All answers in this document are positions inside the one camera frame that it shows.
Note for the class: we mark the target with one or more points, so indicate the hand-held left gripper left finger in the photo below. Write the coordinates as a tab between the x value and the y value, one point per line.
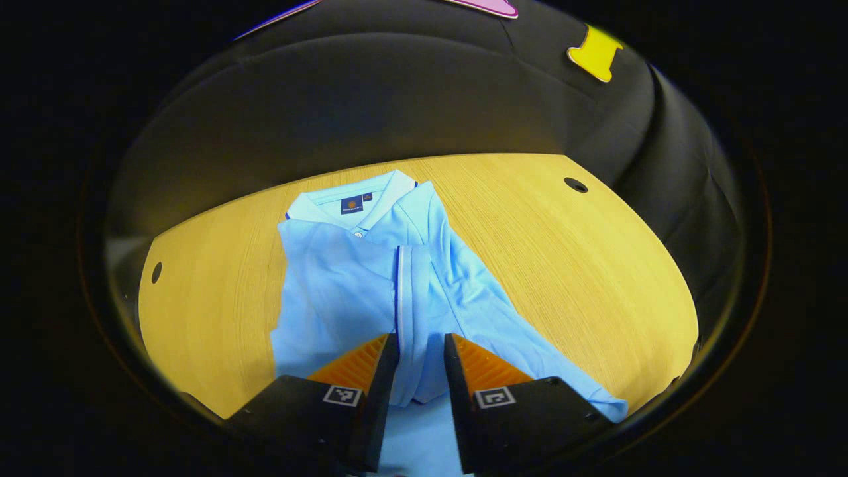
381	397

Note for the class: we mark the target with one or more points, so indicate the light blue T-shirt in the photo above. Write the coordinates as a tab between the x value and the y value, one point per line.
331	298

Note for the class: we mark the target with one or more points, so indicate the black backdrop cloth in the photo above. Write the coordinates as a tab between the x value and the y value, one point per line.
397	99

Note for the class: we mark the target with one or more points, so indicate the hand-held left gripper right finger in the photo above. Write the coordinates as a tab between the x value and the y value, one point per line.
458	397

